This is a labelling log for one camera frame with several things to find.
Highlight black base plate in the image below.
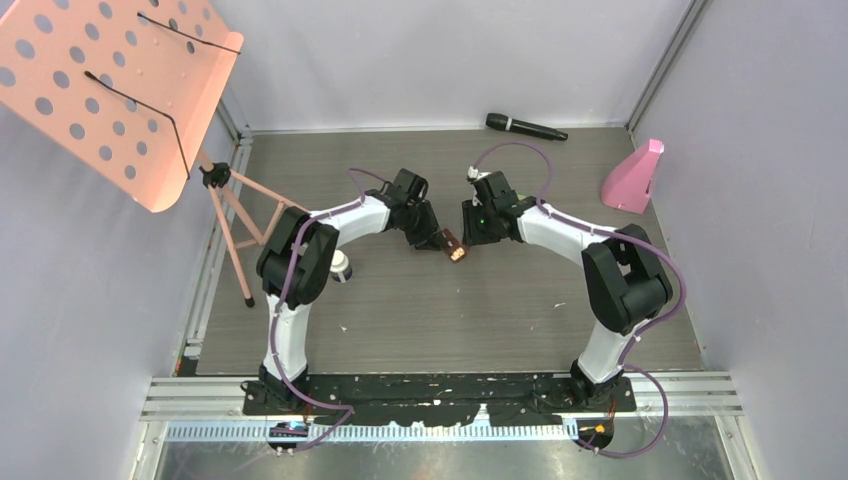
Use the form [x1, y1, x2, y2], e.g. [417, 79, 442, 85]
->
[241, 373, 636, 427]

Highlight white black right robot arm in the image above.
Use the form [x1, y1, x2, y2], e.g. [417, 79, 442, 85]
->
[462, 167, 673, 411]

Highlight pink wedge object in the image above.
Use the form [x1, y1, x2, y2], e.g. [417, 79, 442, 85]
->
[600, 139, 664, 214]

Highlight black microphone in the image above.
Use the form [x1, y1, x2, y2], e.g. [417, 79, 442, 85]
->
[485, 113, 569, 142]

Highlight brown translucent pill container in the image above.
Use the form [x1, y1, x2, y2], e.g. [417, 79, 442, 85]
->
[440, 228, 467, 263]

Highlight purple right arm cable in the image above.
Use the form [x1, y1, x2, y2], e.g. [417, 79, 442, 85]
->
[470, 140, 689, 460]

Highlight pink music stand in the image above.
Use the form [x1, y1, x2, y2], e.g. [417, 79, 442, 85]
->
[0, 0, 313, 309]

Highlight white capped pill bottle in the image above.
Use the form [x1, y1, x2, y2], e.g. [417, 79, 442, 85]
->
[330, 250, 353, 283]

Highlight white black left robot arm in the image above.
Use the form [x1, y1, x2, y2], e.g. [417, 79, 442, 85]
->
[256, 169, 447, 414]

